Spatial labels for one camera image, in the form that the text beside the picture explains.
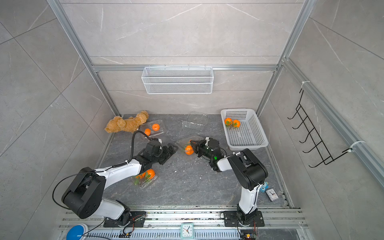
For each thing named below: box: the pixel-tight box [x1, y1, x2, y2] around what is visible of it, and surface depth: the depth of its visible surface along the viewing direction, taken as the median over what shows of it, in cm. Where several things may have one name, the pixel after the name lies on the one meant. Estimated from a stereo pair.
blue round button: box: [66, 225, 85, 240], surface depth 70 cm
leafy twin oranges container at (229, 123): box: [224, 117, 241, 130], surface depth 110 cm
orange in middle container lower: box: [184, 145, 194, 156], surface depth 90 cm
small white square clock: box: [266, 188, 279, 202], surface depth 81 cm
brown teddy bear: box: [104, 110, 149, 133], surface depth 103 cm
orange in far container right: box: [152, 123, 161, 132], surface depth 109 cm
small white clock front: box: [180, 223, 195, 239], surface depth 70 cm
